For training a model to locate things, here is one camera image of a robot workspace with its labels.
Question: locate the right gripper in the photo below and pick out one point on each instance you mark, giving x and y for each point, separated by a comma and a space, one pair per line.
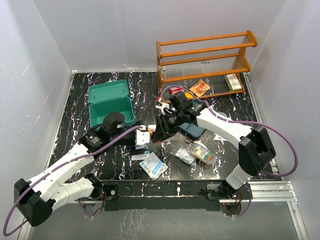
162, 131

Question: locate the brown medicine bottle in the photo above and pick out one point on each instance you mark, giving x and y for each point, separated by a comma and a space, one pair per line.
151, 131

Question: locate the blue divided tray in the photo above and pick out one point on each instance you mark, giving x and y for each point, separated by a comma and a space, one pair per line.
191, 129

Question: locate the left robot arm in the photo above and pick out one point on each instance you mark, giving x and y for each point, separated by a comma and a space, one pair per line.
39, 196

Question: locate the white blue gauze packet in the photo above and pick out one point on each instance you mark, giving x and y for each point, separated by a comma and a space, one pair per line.
153, 166

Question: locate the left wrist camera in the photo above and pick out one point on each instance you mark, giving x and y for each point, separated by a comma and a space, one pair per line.
142, 137

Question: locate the small black scissors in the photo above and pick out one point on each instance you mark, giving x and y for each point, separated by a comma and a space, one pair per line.
187, 140

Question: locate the orange snack packet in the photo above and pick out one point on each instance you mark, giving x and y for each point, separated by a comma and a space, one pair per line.
199, 88

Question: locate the blue swab packet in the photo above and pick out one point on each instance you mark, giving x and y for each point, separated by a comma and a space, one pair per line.
139, 152

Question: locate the yellow tape measure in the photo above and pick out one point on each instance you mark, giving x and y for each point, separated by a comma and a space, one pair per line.
188, 95

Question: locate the white green medicine box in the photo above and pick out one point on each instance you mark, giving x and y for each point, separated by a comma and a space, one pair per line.
233, 82

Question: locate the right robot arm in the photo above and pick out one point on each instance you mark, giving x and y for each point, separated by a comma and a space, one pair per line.
255, 148

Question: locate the wooden shelf rack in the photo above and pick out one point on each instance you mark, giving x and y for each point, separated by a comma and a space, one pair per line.
209, 59

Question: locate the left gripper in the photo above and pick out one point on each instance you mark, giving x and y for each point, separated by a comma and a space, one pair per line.
131, 147

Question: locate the clear bag of plasters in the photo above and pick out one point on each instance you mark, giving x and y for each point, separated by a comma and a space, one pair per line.
183, 154

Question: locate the red white medicine box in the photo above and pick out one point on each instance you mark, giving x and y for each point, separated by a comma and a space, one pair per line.
173, 90

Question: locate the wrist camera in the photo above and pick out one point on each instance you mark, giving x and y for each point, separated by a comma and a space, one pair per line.
163, 107
142, 137

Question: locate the white blue card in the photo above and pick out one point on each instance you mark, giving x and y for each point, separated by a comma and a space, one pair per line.
218, 138

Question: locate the bagged bandage box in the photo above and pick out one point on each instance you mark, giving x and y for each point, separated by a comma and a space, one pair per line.
203, 154

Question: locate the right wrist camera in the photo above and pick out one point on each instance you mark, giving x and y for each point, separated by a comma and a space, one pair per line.
163, 107

